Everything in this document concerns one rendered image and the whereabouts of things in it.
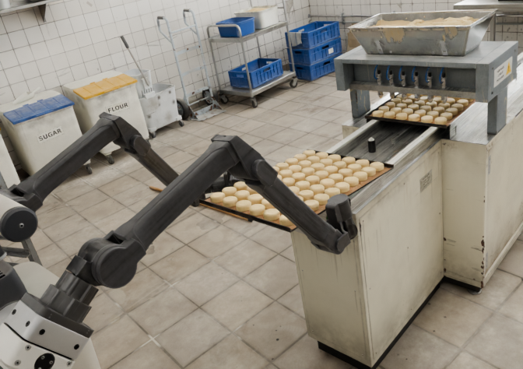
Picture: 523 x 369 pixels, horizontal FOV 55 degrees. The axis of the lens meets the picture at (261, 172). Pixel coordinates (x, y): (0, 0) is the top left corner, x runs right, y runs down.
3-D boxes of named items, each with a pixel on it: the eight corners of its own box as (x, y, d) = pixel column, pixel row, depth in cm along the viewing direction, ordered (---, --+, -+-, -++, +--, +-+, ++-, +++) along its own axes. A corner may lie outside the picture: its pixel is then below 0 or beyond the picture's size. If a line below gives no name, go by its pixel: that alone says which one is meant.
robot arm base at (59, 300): (68, 321, 97) (18, 298, 89) (93, 285, 99) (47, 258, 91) (91, 339, 91) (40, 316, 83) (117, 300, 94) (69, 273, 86)
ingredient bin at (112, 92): (108, 168, 481) (82, 93, 448) (85, 153, 529) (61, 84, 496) (157, 148, 508) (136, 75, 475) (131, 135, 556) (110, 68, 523)
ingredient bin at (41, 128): (43, 197, 447) (10, 117, 414) (23, 179, 494) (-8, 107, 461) (99, 173, 475) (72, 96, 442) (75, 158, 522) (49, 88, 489)
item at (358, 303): (385, 268, 276) (373, 117, 238) (445, 289, 254) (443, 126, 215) (309, 349, 233) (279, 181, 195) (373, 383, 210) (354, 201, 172)
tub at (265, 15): (254, 22, 611) (251, 6, 603) (282, 22, 583) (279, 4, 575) (235, 30, 589) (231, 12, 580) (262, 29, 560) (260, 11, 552)
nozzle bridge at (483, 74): (374, 102, 272) (369, 40, 258) (514, 116, 225) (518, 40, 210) (340, 124, 252) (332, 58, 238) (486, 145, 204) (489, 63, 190)
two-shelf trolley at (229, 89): (265, 82, 655) (250, -6, 606) (300, 86, 616) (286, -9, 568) (219, 105, 602) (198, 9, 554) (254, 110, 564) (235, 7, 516)
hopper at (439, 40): (381, 41, 251) (379, 13, 245) (496, 42, 214) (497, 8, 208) (349, 57, 233) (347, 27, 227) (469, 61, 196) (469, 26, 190)
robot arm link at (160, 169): (106, 138, 150) (130, 147, 144) (117, 123, 152) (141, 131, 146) (179, 202, 183) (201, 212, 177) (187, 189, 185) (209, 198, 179)
